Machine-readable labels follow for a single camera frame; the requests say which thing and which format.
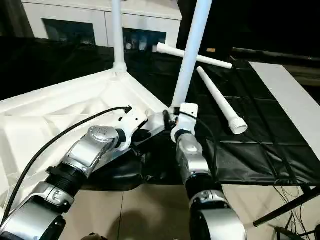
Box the black cabinet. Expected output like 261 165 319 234
176 0 320 58

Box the grey curtain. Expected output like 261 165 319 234
0 0 32 40

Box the white plastic table leg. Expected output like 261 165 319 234
196 65 249 136
110 0 129 77
156 42 234 70
168 0 214 115

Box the white plastic table top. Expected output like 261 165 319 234
0 68 172 213

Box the black mat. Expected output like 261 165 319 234
0 35 320 193

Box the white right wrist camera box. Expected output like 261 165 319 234
169 102 200 144

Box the white sideboard with glass doors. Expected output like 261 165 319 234
21 0 184 52

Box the black metal table frame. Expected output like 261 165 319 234
252 186 320 229

